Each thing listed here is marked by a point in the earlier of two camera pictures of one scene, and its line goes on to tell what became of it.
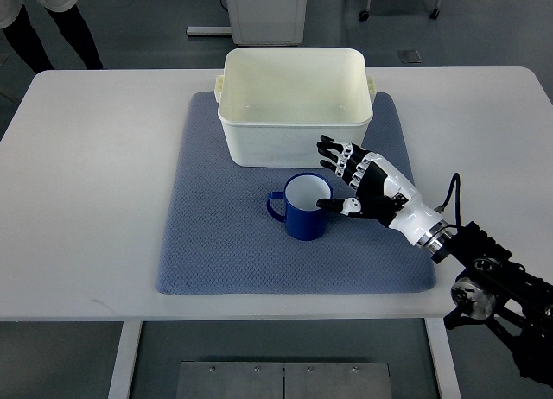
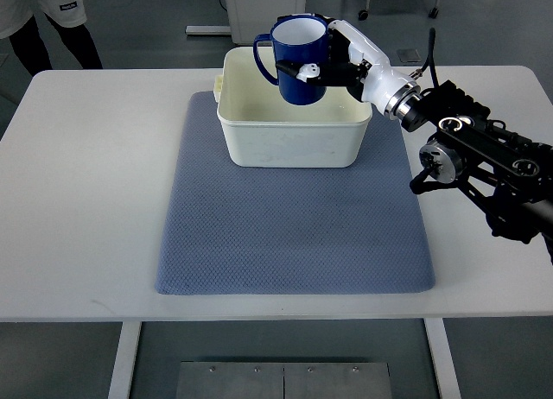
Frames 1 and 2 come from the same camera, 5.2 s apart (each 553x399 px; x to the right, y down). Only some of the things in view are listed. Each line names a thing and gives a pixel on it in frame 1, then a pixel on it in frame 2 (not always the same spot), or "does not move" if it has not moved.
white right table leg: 442,358 does not move
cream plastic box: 273,103 does not move
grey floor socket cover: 409,56 does not move
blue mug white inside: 304,218 to 297,37
